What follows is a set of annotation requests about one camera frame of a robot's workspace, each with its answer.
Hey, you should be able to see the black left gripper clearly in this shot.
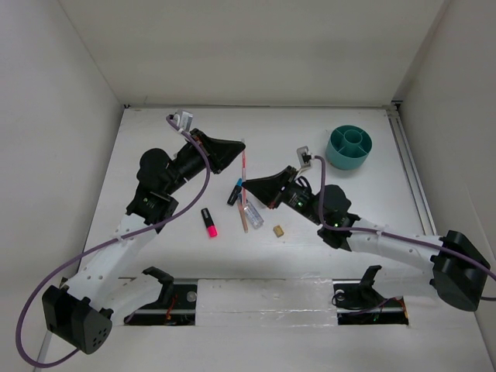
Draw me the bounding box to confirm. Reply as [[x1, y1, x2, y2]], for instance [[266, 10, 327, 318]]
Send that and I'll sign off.
[[163, 129, 244, 196]]

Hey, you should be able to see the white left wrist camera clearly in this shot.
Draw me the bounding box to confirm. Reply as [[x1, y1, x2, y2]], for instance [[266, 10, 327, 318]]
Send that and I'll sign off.
[[172, 109, 193, 132]]

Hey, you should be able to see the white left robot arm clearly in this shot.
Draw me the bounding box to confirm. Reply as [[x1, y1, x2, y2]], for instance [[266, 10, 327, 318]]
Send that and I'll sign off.
[[42, 129, 245, 354]]

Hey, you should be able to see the orange wooden pencil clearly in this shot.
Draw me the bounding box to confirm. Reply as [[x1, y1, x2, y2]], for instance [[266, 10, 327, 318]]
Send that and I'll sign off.
[[237, 194, 249, 233]]

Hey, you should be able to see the blue highlighter black body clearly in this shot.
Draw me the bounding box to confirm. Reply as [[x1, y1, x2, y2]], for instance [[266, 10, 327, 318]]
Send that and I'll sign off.
[[227, 178, 243, 206]]

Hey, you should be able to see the teal round desk organizer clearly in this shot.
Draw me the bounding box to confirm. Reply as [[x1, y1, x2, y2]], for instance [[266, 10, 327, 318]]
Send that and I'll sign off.
[[325, 125, 373, 171]]

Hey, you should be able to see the clear bottle blue cap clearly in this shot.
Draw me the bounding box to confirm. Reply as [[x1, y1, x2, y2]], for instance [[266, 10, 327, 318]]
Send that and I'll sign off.
[[243, 200, 264, 229]]

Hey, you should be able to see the pink highlighter black body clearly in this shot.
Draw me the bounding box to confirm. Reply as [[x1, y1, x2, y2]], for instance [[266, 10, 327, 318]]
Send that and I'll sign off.
[[201, 208, 218, 238]]

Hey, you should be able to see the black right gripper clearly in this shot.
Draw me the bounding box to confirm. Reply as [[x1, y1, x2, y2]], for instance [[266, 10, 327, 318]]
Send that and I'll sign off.
[[243, 166, 326, 226]]

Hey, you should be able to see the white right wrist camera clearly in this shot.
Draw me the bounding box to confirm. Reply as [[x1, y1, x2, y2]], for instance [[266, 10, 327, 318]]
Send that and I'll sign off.
[[296, 146, 312, 171]]

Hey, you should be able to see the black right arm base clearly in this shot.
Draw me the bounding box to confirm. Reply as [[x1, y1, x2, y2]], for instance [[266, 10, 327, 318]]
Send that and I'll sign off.
[[330, 265, 409, 326]]

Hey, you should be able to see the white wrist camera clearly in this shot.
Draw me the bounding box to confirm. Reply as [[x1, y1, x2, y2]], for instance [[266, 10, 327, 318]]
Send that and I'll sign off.
[[296, 146, 312, 171], [172, 109, 193, 132]]

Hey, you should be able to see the aluminium side rail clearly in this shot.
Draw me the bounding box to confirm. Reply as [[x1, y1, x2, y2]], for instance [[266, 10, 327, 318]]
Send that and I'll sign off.
[[384, 102, 437, 235]]

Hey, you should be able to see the red pink pen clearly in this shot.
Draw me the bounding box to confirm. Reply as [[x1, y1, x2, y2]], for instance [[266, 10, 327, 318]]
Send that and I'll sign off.
[[241, 150, 246, 208]]

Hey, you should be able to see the small brass sharpener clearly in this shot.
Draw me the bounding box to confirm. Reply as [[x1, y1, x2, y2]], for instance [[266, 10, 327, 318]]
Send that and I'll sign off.
[[273, 226, 284, 238]]

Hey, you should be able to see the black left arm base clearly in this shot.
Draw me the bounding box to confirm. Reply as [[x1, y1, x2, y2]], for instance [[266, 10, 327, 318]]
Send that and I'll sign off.
[[124, 267, 198, 326]]

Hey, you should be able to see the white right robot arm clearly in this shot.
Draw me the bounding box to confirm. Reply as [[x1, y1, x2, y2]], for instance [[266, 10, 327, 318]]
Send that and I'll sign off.
[[242, 167, 492, 312]]

